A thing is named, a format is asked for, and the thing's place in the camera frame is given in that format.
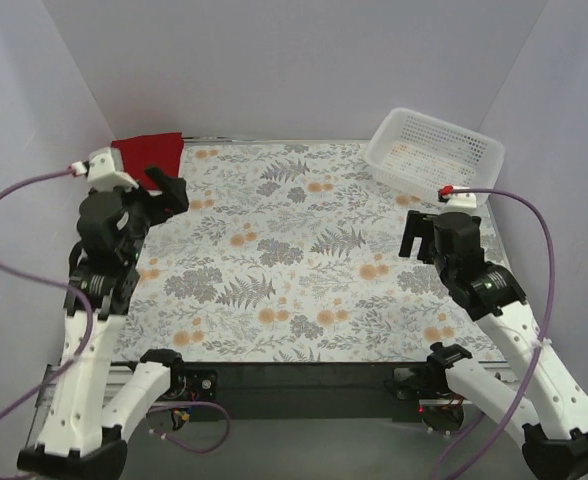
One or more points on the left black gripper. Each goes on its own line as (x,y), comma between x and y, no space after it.
(159,201)

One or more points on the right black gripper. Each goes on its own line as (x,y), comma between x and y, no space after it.
(421,237)

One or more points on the red t-shirt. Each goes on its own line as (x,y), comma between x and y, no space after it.
(162,150)

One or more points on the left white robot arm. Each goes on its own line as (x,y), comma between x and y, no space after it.
(82,437)

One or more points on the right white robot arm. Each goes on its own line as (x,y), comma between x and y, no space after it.
(550,421)

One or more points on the white plastic basket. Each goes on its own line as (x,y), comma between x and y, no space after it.
(419,154)

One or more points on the floral patterned table mat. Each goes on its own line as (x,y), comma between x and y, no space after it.
(289,252)

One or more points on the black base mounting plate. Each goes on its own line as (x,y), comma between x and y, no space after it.
(317,390)

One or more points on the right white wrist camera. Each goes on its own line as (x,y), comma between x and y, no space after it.
(456,199)

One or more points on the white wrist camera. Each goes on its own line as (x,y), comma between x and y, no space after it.
(456,199)
(104,171)

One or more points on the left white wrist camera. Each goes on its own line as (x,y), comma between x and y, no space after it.
(104,171)

